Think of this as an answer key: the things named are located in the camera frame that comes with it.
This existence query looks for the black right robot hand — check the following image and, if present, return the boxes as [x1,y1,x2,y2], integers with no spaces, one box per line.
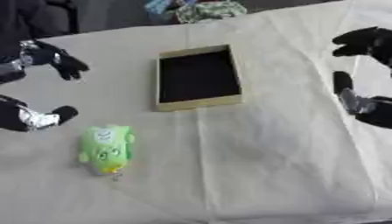
[331,25,392,130]

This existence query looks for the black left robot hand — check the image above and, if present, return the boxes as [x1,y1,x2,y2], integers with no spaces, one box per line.
[0,39,92,133]

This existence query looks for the tan cardboard box black inside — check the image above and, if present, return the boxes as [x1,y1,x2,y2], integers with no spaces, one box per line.
[153,44,245,113]

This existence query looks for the green soft toy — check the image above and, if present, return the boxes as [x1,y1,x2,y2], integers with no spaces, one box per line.
[76,124,138,178]

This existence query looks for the patterned cloth bag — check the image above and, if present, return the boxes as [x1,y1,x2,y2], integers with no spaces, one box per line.
[143,0,250,25]

